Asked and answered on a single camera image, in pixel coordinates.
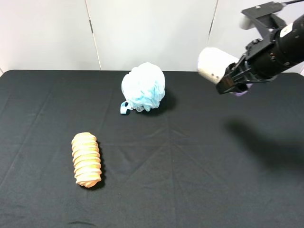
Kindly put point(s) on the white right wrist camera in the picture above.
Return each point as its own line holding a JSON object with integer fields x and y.
{"x": 263, "y": 17}

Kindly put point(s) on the light blue bath pouf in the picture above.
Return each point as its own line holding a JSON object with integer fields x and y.
{"x": 143, "y": 88}

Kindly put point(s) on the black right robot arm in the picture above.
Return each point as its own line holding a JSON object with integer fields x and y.
{"x": 280, "y": 48}

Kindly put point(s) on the orange spiral bread loaf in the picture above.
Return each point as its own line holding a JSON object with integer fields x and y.
{"x": 86, "y": 159}

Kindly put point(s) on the black tablecloth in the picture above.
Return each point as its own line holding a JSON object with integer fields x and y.
{"x": 201, "y": 160}

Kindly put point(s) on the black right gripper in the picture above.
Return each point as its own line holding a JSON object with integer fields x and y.
{"x": 260, "y": 64}

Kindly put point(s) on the white purple garbage bag roll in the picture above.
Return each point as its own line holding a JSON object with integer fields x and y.
{"x": 214, "y": 64}

